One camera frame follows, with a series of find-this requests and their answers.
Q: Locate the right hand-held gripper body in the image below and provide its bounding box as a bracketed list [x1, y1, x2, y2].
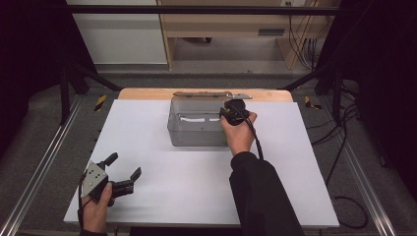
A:
[218, 92, 254, 127]

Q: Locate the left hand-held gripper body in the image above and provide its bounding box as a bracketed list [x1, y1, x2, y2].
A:
[80, 159, 136, 207]

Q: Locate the grey transparent storage box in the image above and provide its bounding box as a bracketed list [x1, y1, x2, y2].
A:
[166, 90, 237, 148]

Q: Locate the person's right hand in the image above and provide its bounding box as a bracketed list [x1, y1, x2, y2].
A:
[219, 111, 259, 157]

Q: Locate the person's left hand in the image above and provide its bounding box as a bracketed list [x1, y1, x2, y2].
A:
[80, 182, 114, 235]

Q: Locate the white table board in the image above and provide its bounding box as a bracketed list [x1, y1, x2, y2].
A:
[63, 98, 340, 228]

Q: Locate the yellow black tape strip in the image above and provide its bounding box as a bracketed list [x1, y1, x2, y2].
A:
[303, 95, 323, 111]
[93, 94, 108, 113]

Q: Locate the wooden table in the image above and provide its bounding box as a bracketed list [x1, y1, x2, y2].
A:
[117, 88, 294, 103]

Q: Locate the light wooden desk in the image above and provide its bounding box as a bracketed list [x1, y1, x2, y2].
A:
[156, 0, 330, 71]

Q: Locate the white cabinet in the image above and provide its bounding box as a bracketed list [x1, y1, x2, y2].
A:
[65, 0, 168, 65]

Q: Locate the black curtain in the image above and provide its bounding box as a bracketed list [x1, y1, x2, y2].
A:
[323, 0, 417, 200]
[0, 0, 96, 161]

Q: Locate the right hand-held gripper cable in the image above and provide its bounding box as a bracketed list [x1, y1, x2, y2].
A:
[232, 103, 265, 161]

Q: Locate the hand-held gripper cable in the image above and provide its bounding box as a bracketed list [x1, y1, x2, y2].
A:
[232, 103, 265, 161]
[77, 172, 88, 229]

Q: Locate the left hand-held gripper cable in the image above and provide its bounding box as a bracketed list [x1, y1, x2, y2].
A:
[77, 172, 88, 229]

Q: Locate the aluminium floor rail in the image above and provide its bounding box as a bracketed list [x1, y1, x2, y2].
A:
[0, 93, 86, 236]
[318, 97, 398, 236]

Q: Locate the black frame stand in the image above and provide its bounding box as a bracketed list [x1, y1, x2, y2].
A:
[58, 60, 123, 126]
[277, 63, 347, 126]

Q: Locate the hanging black cable bundle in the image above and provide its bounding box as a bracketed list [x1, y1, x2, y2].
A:
[286, 1, 321, 71]

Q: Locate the black horizontal frame bar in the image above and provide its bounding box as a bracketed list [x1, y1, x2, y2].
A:
[64, 4, 343, 16]

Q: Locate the black floor cable bundle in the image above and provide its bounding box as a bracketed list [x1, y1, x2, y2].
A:
[306, 82, 362, 188]

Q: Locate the looped black floor cable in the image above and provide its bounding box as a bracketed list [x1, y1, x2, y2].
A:
[329, 195, 370, 230]

